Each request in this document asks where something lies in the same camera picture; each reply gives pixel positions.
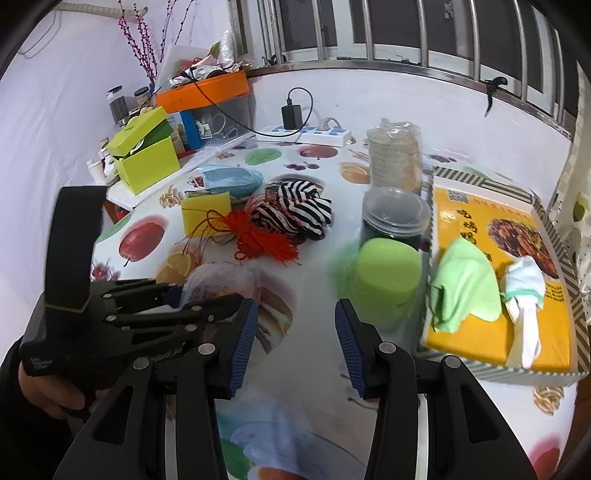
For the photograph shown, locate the pile of foil packets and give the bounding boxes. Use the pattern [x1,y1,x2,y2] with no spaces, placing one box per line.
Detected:
[168,41,254,86]

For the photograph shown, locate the white sock green trim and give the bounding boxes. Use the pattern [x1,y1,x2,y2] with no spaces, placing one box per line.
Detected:
[498,256,546,370]

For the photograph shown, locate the black cable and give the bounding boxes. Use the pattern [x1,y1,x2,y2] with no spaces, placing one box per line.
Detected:
[187,69,315,138]

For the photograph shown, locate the blue face mask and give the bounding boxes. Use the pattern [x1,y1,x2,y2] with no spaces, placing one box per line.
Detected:
[196,165,265,201]

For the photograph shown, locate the metal window grille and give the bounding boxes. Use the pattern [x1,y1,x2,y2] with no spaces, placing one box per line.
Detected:
[231,0,578,139]

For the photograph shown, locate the blue carton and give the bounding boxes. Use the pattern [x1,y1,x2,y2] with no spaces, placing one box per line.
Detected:
[178,111,204,151]

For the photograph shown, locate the beige wall pipe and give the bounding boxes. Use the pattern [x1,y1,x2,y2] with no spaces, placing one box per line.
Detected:
[60,0,139,24]

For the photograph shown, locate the dark jar clear lid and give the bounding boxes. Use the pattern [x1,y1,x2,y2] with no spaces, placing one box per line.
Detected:
[360,187,432,252]

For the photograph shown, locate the light green plastic cup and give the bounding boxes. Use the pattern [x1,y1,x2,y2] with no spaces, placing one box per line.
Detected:
[339,237,423,328]

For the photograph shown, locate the white dotted curtain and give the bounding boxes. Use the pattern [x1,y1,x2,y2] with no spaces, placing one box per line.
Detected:
[547,152,591,324]

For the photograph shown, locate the black white striped sock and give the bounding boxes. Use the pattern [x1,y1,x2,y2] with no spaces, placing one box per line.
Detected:
[265,181,324,205]
[252,196,333,241]

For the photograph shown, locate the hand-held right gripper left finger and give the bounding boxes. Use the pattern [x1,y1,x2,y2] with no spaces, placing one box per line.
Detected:
[53,299,259,480]

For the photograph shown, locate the yellow sponge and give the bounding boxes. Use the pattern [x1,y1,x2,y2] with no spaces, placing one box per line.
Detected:
[181,193,232,238]

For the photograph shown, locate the red tassel knot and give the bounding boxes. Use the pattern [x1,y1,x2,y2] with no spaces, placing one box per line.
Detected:
[178,194,301,269]

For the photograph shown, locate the lime green cardboard box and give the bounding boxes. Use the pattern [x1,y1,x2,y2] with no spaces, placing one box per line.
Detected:
[107,107,182,195]

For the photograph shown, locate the branches with pink buds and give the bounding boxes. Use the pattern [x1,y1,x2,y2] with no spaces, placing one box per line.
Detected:
[117,0,195,86]

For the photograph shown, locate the white power strip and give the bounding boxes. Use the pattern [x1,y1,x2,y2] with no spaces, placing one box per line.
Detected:
[254,124,352,147]

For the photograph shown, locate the clear storage box orange lid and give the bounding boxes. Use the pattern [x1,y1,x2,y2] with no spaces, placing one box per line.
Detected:
[156,71,257,151]

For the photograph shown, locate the light green cloth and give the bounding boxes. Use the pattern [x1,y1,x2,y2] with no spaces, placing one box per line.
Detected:
[428,237,503,334]

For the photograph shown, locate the black clip with strap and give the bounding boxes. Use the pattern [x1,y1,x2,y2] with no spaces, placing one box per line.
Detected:
[484,76,509,116]

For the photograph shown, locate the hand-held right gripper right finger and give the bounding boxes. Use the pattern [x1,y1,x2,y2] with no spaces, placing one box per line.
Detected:
[335,298,539,480]

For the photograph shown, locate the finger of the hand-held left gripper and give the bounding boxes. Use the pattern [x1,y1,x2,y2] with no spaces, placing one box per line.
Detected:
[90,278,190,309]
[102,295,245,365]

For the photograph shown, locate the yellow cardboard tray striped rim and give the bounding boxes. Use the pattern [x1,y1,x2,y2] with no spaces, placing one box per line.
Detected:
[413,166,585,386]

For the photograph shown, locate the tall glass jar black lid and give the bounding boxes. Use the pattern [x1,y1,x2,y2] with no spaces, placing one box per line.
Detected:
[107,86,125,125]

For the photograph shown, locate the clear plastic packet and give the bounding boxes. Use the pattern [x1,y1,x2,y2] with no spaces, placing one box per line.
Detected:
[182,263,262,306]

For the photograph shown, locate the fruit print tablecloth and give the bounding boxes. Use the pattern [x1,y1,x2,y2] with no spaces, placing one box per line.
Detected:
[90,136,583,480]

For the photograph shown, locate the person's left hand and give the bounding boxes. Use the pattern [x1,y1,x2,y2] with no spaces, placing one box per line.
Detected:
[18,362,112,415]

